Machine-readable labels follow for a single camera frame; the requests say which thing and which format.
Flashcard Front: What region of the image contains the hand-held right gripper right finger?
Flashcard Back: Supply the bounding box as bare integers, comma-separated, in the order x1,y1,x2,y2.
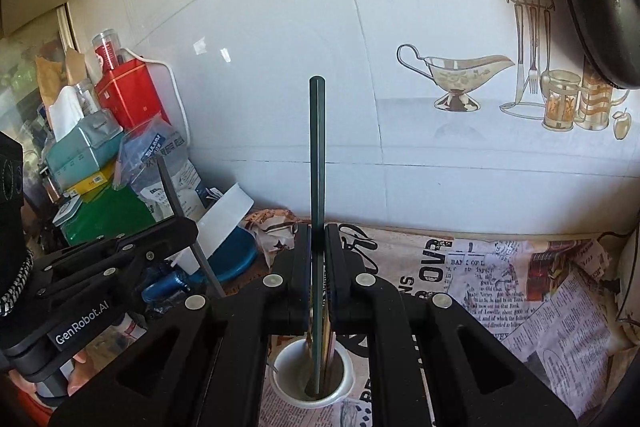
325,222,582,427

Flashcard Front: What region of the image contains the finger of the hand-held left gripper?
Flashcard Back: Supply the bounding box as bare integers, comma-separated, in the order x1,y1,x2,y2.
30,217,200,277
39,241,199,334

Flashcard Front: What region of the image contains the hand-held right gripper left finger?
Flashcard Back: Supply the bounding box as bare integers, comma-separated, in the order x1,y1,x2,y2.
47,222,316,427

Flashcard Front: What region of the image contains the grey chopstick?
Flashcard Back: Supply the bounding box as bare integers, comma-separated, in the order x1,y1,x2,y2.
155,155,227,301

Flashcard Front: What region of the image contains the bunch of mixed chopsticks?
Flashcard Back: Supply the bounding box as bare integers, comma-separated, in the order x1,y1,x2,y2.
320,331,339,389

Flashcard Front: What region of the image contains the white cup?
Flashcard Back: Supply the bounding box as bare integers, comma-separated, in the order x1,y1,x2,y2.
270,336,355,408

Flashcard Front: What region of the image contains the dark green chopstick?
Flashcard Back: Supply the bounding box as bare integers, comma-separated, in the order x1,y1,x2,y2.
306,76,329,399

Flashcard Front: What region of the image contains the person's left forearm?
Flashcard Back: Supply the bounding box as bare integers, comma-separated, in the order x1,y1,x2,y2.
0,369,56,427

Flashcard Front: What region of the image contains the person's left hand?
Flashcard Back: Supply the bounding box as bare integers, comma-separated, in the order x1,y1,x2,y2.
65,351,92,397

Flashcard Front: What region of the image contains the blue plastic bottle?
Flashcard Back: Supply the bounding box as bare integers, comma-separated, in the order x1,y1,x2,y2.
139,269,194,306

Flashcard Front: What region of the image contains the green box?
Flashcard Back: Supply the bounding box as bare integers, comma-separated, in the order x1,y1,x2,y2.
62,186,162,249

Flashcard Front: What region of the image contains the yellow flat box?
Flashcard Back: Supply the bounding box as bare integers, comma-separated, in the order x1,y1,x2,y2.
64,171,117,198

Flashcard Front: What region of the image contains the plastic bag of packets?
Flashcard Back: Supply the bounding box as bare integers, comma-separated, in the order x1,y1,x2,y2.
114,114,212,224

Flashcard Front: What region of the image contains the teal tissue box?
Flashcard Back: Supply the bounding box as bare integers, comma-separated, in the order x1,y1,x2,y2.
44,84,125,194

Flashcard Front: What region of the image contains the red tin box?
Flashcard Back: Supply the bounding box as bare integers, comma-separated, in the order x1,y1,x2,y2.
94,56,174,134

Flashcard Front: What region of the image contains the newspaper print tablecloth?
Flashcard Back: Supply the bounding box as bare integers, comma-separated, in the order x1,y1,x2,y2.
239,206,627,427

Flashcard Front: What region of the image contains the red and white jar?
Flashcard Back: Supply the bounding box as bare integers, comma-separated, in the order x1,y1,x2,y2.
91,30,124,73

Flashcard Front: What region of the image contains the brown paper bag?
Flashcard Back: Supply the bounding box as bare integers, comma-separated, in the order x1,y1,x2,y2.
34,49,89,108

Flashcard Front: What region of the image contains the glass door cupboard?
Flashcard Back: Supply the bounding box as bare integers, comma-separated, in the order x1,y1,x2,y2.
0,4,77,162

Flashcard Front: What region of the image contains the white rice cooker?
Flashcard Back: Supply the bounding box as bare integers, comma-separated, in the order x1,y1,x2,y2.
612,219,640,349

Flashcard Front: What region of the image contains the white cord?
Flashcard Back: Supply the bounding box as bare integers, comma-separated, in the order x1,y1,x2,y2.
119,46,194,148

